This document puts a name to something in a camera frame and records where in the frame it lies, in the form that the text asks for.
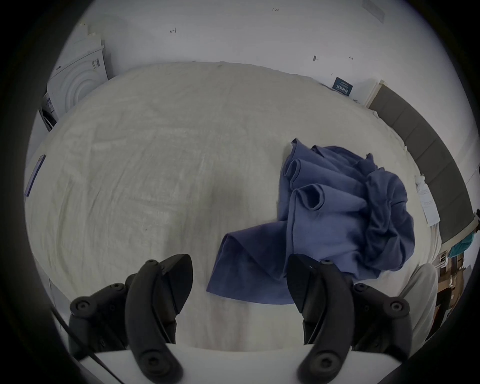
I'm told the white washing machine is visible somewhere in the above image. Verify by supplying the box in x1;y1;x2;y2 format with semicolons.
39;23;110;132

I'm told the dark blue shirt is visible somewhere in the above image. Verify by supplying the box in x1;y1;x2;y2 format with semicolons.
206;138;416;305

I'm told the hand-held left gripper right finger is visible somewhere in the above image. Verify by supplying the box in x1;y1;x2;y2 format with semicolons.
286;254;413;384

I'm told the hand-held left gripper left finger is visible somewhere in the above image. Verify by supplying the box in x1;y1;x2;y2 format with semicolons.
69;254;194;383

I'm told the grey padded headboard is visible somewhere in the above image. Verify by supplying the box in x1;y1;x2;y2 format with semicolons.
368;85;479;243

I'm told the bed with beige sheet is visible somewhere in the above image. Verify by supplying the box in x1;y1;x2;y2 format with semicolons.
23;61;443;352

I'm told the dark blue label card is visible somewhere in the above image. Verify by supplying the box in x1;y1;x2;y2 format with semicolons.
331;77;356;98

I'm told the white paper sheet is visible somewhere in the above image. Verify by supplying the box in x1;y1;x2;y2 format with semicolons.
415;174;440;226

